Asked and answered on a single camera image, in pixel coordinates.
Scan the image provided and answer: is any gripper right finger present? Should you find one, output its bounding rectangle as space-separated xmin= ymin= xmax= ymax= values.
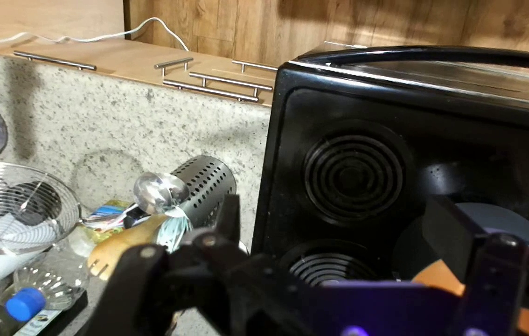
xmin=422 ymin=195 xmax=529 ymax=336

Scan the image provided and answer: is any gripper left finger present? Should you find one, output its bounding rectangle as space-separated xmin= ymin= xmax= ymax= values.
xmin=85 ymin=194 xmax=302 ymax=336

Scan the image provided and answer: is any orange pot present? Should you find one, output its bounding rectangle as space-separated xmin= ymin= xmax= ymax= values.
xmin=411 ymin=258 xmax=529 ymax=336

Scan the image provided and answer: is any grey round lid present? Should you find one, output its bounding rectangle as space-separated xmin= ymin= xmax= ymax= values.
xmin=393 ymin=202 xmax=529 ymax=282

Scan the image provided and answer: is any black ringed stove burner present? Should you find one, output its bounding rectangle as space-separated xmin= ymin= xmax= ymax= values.
xmin=279 ymin=240 xmax=382 ymax=287
xmin=301 ymin=122 xmax=407 ymax=227

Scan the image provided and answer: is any black stove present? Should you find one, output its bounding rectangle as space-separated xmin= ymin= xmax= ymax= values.
xmin=250 ymin=44 xmax=529 ymax=299

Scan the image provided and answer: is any wooden fork spatula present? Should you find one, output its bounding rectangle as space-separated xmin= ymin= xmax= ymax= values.
xmin=87 ymin=214 xmax=172 ymax=281

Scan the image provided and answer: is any silver ladle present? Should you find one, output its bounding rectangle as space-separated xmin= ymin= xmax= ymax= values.
xmin=133 ymin=172 xmax=190 ymax=215

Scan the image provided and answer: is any perforated metal utensil holder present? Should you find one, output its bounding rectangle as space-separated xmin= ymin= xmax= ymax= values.
xmin=170 ymin=155 xmax=237 ymax=229

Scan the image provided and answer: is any colourful packet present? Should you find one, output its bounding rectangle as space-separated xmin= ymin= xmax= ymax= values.
xmin=80 ymin=199 xmax=140 ymax=243

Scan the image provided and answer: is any clear bottle with blue cap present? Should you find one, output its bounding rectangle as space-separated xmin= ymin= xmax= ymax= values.
xmin=0 ymin=243 xmax=90 ymax=336

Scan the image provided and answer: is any long silver drawer handle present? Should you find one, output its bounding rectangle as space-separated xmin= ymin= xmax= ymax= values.
xmin=13 ymin=50 xmax=97 ymax=72
xmin=162 ymin=79 xmax=260 ymax=103
xmin=188 ymin=71 xmax=273 ymax=98

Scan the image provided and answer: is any wire metal bowl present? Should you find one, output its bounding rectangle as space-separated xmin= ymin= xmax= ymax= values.
xmin=0 ymin=161 xmax=82 ymax=256

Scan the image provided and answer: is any short silver drawer handle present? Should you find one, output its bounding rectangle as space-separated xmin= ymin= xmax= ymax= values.
xmin=154 ymin=56 xmax=195 ymax=76
xmin=231 ymin=59 xmax=278 ymax=74

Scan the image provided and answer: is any white cable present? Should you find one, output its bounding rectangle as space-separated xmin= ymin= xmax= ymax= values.
xmin=0 ymin=17 xmax=190 ymax=52

